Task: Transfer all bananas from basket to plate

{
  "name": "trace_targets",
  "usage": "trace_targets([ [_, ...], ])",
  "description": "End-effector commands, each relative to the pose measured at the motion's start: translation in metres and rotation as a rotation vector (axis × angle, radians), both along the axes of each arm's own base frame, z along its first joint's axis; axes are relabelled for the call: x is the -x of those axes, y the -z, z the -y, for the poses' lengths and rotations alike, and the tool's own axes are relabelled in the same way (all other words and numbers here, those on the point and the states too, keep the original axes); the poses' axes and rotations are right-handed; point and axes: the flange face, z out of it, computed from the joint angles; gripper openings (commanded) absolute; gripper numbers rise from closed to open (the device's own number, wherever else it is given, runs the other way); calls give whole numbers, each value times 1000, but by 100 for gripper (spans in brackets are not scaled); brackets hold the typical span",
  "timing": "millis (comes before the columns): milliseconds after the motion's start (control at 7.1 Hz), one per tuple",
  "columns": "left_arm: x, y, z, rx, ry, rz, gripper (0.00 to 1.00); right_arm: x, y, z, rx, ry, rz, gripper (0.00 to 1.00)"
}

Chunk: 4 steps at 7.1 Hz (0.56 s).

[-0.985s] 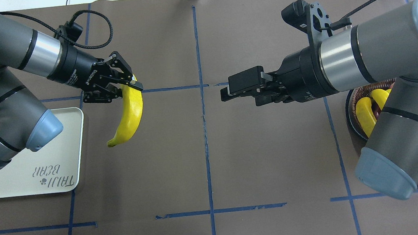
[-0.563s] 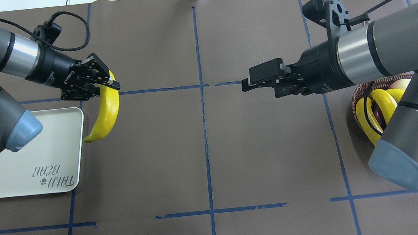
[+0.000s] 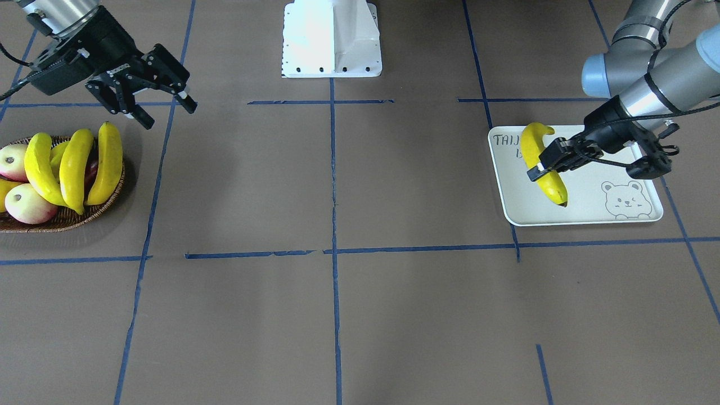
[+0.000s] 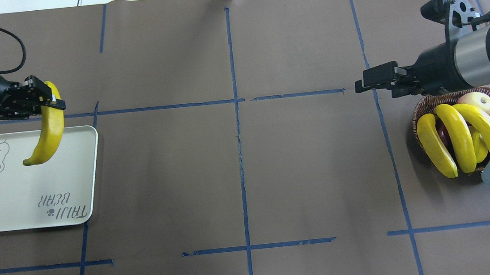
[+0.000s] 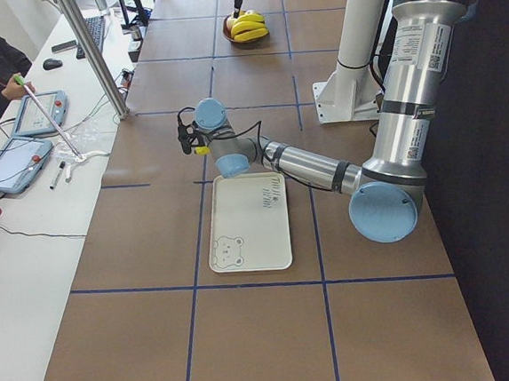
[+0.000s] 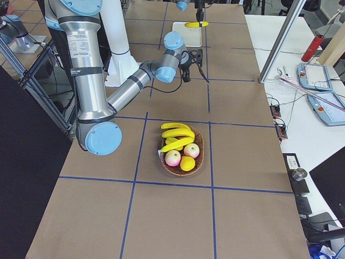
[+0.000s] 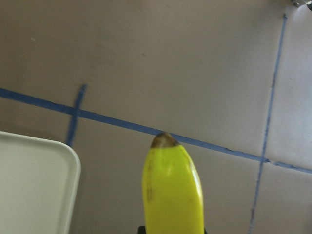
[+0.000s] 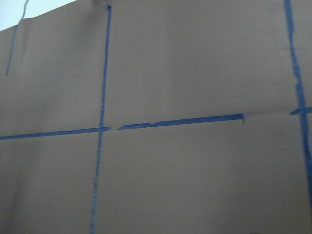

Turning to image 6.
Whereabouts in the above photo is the yellow orange mango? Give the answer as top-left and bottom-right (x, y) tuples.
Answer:
(180, 156), (196, 172)

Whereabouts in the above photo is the teach pendant tablet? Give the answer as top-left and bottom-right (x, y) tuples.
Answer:
(307, 91), (344, 126)
(297, 63), (333, 91)

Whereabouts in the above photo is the white bear print tray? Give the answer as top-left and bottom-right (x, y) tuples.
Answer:
(171, 22), (202, 47)

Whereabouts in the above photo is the red bottle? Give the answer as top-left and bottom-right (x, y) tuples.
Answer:
(301, 35), (325, 62)

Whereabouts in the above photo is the small steel cup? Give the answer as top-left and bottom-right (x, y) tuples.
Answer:
(292, 167), (308, 181)

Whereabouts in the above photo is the small yellow banana piece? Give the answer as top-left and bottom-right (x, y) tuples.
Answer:
(165, 137), (183, 151)

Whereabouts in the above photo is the orange black connector board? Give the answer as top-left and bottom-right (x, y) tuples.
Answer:
(270, 105), (281, 119)

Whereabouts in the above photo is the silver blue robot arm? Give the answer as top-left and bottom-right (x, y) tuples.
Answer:
(175, 0), (208, 28)
(45, 1), (191, 155)

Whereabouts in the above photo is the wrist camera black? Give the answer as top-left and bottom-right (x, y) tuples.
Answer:
(188, 49), (209, 83)

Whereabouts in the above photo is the pink white peach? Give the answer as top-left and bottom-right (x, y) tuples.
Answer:
(164, 150), (181, 167)
(183, 143), (200, 159)

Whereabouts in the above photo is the black box with label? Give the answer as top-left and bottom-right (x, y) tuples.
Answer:
(282, 153), (309, 196)

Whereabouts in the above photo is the black monitor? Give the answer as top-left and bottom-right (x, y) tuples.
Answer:
(310, 147), (344, 226)

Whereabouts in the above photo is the far teach pendant tablet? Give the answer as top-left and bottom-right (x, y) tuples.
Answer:
(297, 63), (333, 91)

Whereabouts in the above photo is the brown wicker basket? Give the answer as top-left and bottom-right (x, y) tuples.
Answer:
(160, 126), (204, 176)

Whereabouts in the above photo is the aluminium frame post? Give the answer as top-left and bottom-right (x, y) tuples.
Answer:
(259, 0), (306, 84)

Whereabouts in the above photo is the near teach pendant tablet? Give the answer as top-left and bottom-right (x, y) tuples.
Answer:
(307, 91), (344, 126)

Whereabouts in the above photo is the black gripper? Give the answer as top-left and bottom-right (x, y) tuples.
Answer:
(179, 52), (192, 83)
(195, 0), (205, 27)

